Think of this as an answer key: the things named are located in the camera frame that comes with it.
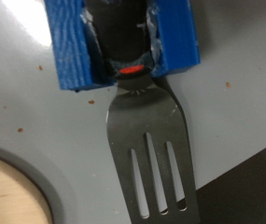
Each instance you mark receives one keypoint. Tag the blue spatula grip block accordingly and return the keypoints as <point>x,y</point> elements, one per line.
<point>67,46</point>

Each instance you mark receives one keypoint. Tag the silver toaster oven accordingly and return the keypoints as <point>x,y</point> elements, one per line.
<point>30,93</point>

